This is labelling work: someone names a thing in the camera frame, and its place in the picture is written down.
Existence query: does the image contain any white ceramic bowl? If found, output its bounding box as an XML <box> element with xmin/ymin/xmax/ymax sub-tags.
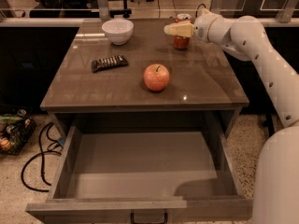
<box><xmin>102</xmin><ymin>19</ymin><xmax>134</xmax><ymax>45</ymax></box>

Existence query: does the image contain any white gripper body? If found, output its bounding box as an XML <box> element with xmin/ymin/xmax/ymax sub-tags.
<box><xmin>193</xmin><ymin>8</ymin><xmax>221</xmax><ymax>43</ymax></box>

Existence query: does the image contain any grey cabinet with glossy top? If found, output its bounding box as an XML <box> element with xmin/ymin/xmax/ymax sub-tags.
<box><xmin>41</xmin><ymin>19</ymin><xmax>249</xmax><ymax>136</ymax></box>

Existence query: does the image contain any black floor cable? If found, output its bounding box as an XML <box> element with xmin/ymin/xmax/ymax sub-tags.
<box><xmin>21</xmin><ymin>121</ymin><xmax>63</xmax><ymax>193</ymax></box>

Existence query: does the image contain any dark striped snack bar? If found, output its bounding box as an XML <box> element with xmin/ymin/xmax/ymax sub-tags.
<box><xmin>91</xmin><ymin>55</ymin><xmax>128</xmax><ymax>73</ymax></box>

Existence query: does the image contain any black wire basket with items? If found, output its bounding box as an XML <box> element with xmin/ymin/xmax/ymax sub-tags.
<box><xmin>0</xmin><ymin>109</ymin><xmax>36</xmax><ymax>155</ymax></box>

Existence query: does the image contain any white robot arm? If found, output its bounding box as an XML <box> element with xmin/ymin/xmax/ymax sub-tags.
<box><xmin>164</xmin><ymin>8</ymin><xmax>299</xmax><ymax>224</ymax></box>

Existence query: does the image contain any open grey top drawer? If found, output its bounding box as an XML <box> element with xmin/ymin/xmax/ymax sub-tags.
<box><xmin>26</xmin><ymin>127</ymin><xmax>252</xmax><ymax>224</ymax></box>

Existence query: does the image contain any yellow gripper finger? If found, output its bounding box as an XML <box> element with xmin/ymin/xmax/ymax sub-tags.
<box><xmin>164</xmin><ymin>21</ymin><xmax>194</xmax><ymax>37</ymax></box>

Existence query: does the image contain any red coke can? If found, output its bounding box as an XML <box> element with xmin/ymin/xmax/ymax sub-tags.
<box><xmin>173</xmin><ymin>13</ymin><xmax>192</xmax><ymax>49</ymax></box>

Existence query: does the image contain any red apple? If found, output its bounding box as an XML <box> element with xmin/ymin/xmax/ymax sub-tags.
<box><xmin>143</xmin><ymin>63</ymin><xmax>170</xmax><ymax>91</ymax></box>

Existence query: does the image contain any black drawer handle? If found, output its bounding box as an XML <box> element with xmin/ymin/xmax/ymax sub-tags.
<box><xmin>130</xmin><ymin>213</ymin><xmax>168</xmax><ymax>224</ymax></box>

